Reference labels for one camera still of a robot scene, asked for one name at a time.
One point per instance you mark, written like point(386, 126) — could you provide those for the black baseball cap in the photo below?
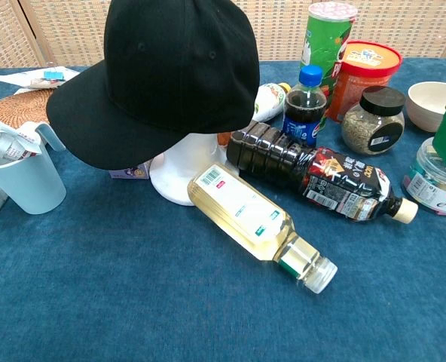
point(162, 75)

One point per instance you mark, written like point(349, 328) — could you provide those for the small cola bottle blue cap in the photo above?
point(304, 109)

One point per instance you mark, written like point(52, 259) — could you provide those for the clear bottle yellow liquid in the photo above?
point(238, 211)

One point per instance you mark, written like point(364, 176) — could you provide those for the white foam mannequin head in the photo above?
point(181, 166)

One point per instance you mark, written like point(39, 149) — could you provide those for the dark coffee plastic bottle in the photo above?
point(283, 158)

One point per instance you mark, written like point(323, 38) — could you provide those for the small purple box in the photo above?
point(130, 172)

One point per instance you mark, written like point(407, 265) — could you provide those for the white printed drink bottle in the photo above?
point(270, 100)

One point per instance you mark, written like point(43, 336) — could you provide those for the blue tablecloth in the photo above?
point(132, 283)

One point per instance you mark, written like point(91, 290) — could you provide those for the glass spice jar black lid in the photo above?
point(370, 128)

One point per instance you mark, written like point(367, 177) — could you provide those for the orange lidded round tub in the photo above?
point(362, 75)

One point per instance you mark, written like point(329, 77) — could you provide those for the green chips can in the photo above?
point(324, 37)

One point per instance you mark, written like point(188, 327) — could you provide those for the clear plastic labelled jar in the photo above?
point(430, 188)

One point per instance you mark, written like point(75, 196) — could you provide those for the beige bowl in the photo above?
point(426, 109)

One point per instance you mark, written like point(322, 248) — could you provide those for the round woven coaster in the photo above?
point(19, 107)

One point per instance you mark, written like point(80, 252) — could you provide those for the crumpled snack packet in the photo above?
point(8, 145)

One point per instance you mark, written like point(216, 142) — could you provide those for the woven folding screen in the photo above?
point(396, 26)

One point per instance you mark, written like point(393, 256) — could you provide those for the white printed bag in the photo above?
point(12, 80)

